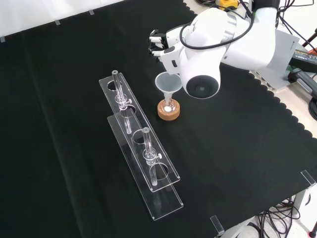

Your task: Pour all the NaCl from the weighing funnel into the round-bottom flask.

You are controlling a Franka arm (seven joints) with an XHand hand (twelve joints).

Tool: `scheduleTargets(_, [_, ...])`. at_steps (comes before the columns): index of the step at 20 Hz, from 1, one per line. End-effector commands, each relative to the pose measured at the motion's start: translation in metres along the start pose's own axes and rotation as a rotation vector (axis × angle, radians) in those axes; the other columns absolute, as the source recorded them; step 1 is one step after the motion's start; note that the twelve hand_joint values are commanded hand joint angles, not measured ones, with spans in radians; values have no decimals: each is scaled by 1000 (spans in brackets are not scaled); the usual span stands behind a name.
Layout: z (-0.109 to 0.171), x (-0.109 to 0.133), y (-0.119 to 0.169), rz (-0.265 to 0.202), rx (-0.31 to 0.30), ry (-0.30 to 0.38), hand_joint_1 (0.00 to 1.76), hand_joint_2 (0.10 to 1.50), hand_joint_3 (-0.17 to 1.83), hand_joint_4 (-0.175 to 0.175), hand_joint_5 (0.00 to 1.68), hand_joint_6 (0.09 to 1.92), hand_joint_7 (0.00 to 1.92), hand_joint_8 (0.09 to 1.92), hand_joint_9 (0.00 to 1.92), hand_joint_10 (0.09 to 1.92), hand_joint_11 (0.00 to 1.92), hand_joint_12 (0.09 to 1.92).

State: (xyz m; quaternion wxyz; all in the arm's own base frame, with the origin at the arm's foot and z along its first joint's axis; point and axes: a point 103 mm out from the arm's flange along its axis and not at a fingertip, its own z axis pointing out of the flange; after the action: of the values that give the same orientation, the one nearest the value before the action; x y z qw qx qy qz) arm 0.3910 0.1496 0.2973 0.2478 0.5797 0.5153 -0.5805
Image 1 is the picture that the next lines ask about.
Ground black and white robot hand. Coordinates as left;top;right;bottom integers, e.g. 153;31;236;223
148;25;185;76

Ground black floor cables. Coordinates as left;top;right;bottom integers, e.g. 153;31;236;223
244;195;317;238

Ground black tripod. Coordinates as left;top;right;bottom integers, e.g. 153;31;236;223
300;26;317;48

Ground clear plastic funnel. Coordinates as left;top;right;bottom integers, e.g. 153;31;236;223
155;72;183;106

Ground yellow stop button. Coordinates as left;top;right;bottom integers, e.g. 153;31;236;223
217;0;240;11

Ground green and grey clamp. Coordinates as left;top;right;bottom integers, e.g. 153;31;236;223
286;64;317;99

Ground black power adapter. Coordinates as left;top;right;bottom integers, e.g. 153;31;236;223
291;48;317;68

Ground cork ring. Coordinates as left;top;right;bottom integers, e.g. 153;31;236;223
157;99;181;122

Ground black bench cloth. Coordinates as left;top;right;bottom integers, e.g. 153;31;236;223
0;0;317;238

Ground pale grey board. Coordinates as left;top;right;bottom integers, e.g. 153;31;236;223
255;29;301;90

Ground coiled black cable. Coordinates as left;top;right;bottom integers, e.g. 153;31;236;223
308;98;317;121

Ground round-bottom glass flask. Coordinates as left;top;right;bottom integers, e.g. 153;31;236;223
160;96;177;115

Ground clear acrylic funnel stand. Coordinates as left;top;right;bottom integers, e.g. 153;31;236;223
99;70;185;222

